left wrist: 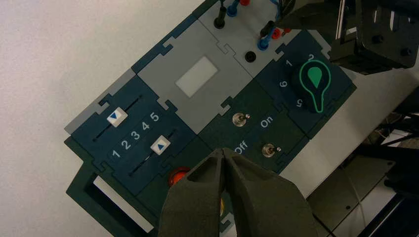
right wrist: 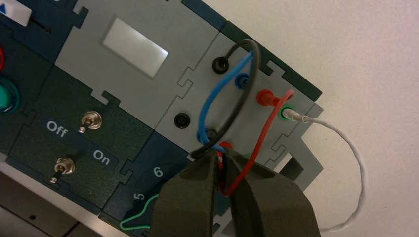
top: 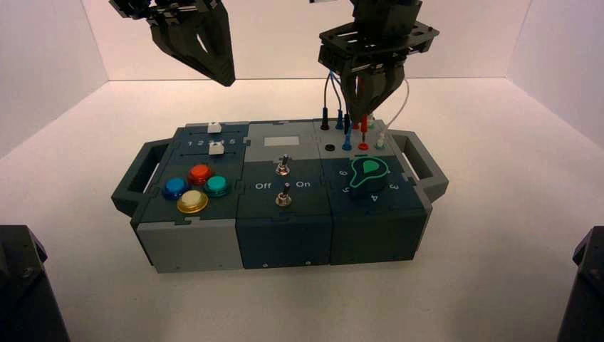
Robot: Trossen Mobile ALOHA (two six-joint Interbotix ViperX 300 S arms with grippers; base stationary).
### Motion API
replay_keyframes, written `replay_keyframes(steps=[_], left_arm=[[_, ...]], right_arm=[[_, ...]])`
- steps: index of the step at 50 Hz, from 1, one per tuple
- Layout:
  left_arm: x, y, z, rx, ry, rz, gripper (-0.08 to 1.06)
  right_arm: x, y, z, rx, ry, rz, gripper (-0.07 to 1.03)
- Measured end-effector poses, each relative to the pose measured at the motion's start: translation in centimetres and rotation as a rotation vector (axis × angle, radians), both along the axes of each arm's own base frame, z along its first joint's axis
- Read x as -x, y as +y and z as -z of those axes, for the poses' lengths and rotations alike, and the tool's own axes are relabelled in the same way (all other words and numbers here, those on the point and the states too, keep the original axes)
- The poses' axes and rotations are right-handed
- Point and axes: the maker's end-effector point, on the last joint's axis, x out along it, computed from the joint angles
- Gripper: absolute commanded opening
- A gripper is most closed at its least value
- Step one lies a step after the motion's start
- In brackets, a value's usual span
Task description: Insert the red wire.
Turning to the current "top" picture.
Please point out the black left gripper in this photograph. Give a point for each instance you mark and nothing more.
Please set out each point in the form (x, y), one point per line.
(160, 9)

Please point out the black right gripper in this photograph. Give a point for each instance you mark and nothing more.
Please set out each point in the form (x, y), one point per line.
(377, 45)

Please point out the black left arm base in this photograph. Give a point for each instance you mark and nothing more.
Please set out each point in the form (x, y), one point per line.
(23, 292)

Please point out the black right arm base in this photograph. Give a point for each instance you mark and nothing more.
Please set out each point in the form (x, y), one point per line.
(585, 292)

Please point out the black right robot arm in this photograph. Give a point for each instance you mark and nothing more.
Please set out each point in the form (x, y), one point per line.
(387, 12)

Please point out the white slider knob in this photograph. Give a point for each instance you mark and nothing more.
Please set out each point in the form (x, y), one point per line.
(216, 148)
(214, 128)

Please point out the green rotary knob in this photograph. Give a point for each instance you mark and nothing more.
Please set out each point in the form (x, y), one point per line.
(368, 175)

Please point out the grey display panel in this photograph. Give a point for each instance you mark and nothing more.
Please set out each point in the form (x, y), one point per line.
(281, 141)

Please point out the red push button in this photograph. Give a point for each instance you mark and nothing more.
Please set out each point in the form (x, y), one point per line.
(201, 173)

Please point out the green push button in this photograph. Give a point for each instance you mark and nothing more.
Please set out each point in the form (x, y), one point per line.
(217, 186)

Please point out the blue push button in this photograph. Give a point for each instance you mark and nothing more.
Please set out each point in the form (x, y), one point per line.
(175, 187)

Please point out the yellow push button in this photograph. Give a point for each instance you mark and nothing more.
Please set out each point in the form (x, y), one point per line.
(192, 201)

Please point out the dark teal grey task box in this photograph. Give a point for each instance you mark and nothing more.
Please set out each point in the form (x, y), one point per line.
(283, 236)

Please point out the metal toggle switch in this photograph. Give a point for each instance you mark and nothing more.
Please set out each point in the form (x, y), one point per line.
(283, 199)
(282, 168)

